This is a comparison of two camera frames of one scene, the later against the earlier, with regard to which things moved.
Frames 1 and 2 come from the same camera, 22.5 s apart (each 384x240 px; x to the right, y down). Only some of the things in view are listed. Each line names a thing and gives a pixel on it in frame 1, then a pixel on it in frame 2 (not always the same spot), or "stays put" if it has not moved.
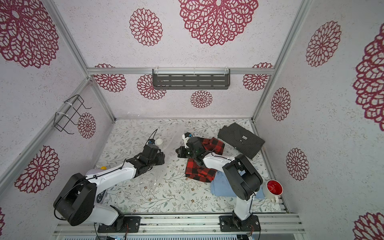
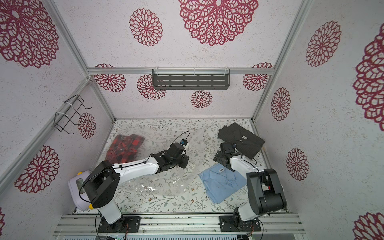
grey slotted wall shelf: x=191 y=78 stays put
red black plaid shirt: x=194 y=171 -> x=123 y=149
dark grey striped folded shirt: x=240 y=138 stays put
